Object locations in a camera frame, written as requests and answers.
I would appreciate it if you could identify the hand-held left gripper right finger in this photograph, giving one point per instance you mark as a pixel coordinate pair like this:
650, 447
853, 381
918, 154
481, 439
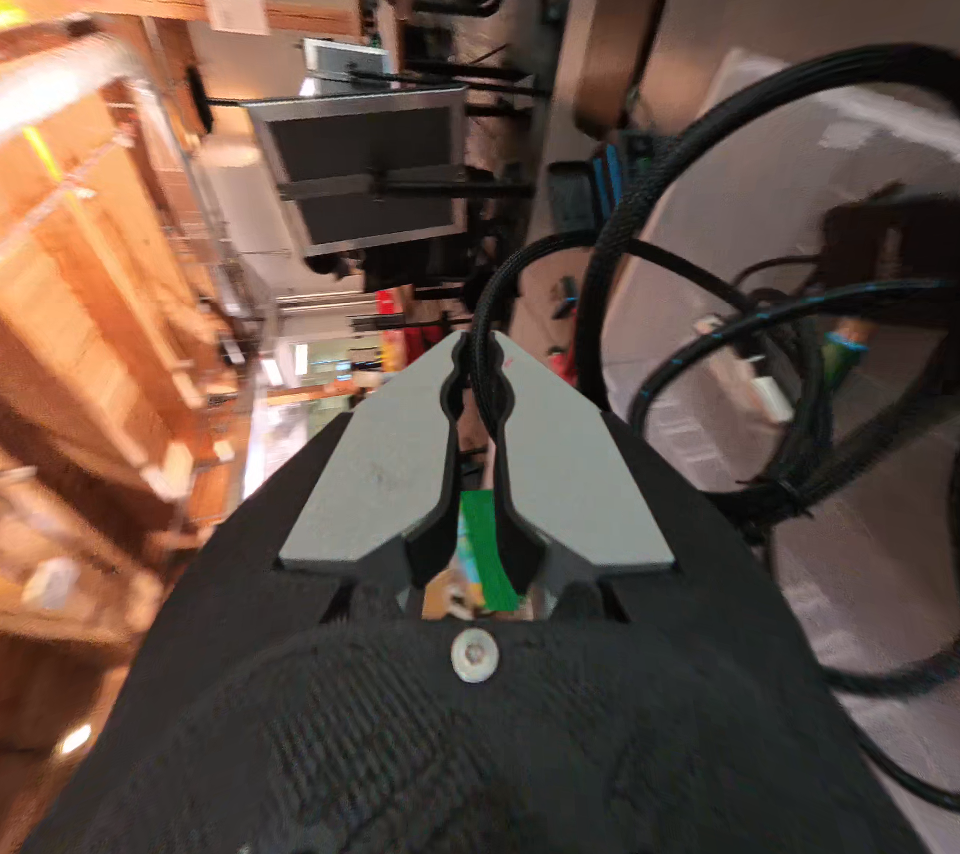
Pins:
577, 486

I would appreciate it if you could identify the green tape strip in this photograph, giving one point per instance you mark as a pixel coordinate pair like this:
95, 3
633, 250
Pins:
487, 554

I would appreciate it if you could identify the large grey framed monitor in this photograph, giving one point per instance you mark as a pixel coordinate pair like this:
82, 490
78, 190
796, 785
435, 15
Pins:
367, 149

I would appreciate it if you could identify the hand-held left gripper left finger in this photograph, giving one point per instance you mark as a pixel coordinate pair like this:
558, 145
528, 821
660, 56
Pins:
375, 479

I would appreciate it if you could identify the brown wooden board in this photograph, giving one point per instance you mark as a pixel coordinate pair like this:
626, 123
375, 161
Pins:
615, 21

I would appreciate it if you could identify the wooden beam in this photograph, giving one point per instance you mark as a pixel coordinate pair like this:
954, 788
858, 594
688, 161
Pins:
112, 3

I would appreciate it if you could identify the dark brown box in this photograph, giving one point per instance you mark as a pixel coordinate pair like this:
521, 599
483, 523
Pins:
885, 239

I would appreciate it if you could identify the white paper label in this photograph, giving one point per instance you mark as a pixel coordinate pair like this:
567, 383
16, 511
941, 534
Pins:
236, 10

